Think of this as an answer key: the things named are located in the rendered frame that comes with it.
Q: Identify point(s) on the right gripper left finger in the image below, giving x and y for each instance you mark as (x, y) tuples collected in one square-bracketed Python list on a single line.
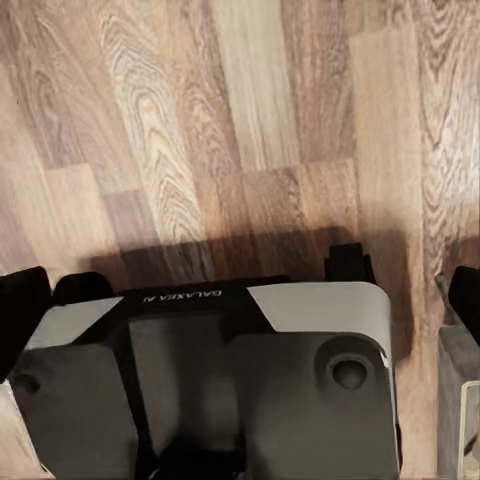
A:
[(24, 299)]

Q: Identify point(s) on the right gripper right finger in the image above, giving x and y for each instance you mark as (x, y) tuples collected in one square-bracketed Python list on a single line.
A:
[(464, 297)]

